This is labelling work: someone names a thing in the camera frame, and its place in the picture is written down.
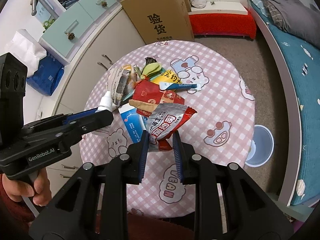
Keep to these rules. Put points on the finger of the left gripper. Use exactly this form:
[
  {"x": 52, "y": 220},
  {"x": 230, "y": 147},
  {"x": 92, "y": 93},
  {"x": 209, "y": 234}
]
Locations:
[
  {"x": 104, "y": 119},
  {"x": 83, "y": 117}
]

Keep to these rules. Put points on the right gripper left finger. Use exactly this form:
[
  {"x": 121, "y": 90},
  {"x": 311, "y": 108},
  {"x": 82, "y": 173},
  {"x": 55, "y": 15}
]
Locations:
[{"x": 93, "y": 202}]

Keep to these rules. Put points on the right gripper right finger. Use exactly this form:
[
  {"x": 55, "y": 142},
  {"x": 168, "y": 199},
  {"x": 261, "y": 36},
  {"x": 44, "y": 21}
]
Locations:
[{"x": 228, "y": 204}]

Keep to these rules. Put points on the blue white box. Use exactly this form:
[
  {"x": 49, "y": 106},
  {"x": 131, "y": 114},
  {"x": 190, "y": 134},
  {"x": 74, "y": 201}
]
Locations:
[{"x": 133, "y": 121}]

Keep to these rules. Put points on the red snack packet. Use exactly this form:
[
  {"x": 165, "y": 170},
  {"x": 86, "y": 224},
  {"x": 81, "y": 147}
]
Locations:
[{"x": 148, "y": 96}]

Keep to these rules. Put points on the silver red snack bag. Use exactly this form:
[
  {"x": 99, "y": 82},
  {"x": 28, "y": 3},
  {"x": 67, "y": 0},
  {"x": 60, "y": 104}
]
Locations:
[{"x": 164, "y": 121}]

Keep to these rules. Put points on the blue white sachet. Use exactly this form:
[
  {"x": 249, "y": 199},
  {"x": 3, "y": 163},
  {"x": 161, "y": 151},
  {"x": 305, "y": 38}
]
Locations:
[{"x": 183, "y": 86}]

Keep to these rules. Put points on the yellow snack wrapper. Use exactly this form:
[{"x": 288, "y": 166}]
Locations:
[{"x": 168, "y": 76}]

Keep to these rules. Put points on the orange white bread bag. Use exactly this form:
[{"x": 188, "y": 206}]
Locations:
[{"x": 132, "y": 79}]

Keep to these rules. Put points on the dark seaweed wrapper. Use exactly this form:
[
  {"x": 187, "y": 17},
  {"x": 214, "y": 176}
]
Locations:
[{"x": 150, "y": 60}]

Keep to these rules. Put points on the light blue trash bin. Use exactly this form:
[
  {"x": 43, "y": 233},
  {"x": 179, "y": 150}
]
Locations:
[{"x": 261, "y": 148}]

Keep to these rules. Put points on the left hand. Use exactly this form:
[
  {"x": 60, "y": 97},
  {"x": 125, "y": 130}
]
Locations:
[{"x": 40, "y": 191}]

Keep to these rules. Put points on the blue shopping bag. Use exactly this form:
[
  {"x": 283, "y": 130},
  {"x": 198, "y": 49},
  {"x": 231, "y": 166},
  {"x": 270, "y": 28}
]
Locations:
[{"x": 48, "y": 75}]

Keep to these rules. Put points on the white paper bag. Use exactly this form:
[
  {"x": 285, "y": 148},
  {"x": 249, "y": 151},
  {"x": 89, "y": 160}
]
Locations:
[{"x": 27, "y": 50}]

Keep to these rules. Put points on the tall brown cardboard box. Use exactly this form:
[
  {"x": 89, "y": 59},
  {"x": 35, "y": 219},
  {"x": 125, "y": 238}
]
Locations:
[{"x": 159, "y": 20}]

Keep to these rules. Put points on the chrome curved pole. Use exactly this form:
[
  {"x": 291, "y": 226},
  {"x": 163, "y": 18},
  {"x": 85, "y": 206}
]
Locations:
[{"x": 45, "y": 5}]

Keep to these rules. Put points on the red bench with white top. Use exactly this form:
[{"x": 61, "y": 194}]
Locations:
[{"x": 223, "y": 18}]

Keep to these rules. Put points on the teal patterned mattress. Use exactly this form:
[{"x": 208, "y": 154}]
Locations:
[{"x": 298, "y": 66}]

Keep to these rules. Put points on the grey folded duvet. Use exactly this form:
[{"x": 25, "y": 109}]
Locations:
[{"x": 293, "y": 17}]

